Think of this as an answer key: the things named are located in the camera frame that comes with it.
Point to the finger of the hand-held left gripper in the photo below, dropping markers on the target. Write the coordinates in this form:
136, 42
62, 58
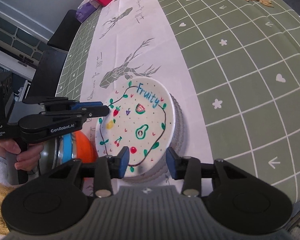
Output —
90, 104
95, 112

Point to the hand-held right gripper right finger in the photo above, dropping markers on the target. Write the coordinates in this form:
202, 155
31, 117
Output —
170, 162

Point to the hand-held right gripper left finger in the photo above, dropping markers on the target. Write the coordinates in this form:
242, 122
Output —
125, 161

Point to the small clear glass plate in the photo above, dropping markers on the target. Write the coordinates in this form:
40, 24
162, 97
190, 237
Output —
178, 142

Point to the small green ceramic bowl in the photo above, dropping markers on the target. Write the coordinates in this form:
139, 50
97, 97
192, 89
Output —
48, 152

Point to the blue steel bowl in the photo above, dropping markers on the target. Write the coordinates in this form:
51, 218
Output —
68, 147

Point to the orange steel bowl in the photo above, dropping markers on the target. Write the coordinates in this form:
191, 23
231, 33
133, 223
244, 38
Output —
86, 150

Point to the white fruit-painted plate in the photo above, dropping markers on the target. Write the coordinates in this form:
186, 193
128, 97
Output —
140, 120

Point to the person's left hand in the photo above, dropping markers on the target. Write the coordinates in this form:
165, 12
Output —
11, 146

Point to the black chair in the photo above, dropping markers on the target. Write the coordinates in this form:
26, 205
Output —
62, 35
48, 75

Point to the yellow fuzzy cloth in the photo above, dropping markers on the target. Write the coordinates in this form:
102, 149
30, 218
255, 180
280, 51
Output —
0, 200

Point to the purple tissue pack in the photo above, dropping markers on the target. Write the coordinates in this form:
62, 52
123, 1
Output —
86, 11

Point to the glass-paned door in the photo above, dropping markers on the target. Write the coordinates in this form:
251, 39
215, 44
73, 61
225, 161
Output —
5, 25

